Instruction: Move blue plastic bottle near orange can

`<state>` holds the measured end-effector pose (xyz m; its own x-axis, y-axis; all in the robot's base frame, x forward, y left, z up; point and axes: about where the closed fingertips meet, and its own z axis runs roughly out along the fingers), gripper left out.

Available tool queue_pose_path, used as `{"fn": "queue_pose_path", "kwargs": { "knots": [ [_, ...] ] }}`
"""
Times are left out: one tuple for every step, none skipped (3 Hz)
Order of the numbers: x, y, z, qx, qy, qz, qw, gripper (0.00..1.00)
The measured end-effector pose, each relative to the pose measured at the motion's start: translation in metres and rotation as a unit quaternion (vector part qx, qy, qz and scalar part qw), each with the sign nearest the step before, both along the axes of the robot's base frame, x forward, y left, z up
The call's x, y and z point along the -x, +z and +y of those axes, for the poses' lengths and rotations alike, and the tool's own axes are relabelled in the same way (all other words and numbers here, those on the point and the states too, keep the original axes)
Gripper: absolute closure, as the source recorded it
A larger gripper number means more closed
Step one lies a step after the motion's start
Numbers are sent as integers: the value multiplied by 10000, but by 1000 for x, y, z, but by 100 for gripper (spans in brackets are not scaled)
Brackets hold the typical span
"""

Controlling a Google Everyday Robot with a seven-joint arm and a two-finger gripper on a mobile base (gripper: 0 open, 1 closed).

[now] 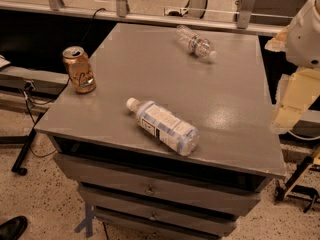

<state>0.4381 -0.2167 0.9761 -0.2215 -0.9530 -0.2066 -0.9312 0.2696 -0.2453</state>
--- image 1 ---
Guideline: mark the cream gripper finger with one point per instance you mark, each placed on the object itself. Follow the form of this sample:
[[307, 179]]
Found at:
[[294, 95]]

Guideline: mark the blue label plastic bottle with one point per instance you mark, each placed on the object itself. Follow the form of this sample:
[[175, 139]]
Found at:
[[176, 133]]

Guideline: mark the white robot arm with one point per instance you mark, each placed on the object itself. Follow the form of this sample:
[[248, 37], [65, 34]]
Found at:
[[300, 41]]

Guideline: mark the clear plastic water bottle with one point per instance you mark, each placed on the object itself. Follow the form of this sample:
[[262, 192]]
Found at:
[[195, 44]]

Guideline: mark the orange soda can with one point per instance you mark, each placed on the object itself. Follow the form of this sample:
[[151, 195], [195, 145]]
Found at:
[[79, 69]]

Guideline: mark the black wheeled stand base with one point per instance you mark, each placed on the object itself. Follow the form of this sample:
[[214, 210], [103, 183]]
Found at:
[[311, 195]]

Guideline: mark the grey drawer cabinet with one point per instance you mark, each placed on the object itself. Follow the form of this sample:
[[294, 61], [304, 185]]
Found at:
[[228, 102]]

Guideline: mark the top grey drawer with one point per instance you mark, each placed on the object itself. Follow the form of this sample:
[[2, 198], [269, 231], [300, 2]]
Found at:
[[158, 186]]

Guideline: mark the grey drawer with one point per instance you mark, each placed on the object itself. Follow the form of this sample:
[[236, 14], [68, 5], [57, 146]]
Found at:
[[157, 210], [159, 229], [158, 186]]

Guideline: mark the middle grey drawer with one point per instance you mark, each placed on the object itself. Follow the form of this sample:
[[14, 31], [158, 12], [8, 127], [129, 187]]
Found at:
[[157, 210]]

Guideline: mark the bottom grey drawer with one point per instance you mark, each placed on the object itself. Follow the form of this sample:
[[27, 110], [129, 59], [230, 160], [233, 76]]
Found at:
[[159, 229]]

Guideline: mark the black stand leg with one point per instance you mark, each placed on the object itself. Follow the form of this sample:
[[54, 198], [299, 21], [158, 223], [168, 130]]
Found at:
[[26, 142]]

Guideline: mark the black shoe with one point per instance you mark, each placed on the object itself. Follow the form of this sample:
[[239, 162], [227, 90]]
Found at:
[[13, 228]]

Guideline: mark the metal rail frame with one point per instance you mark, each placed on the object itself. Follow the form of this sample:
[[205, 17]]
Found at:
[[202, 14]]

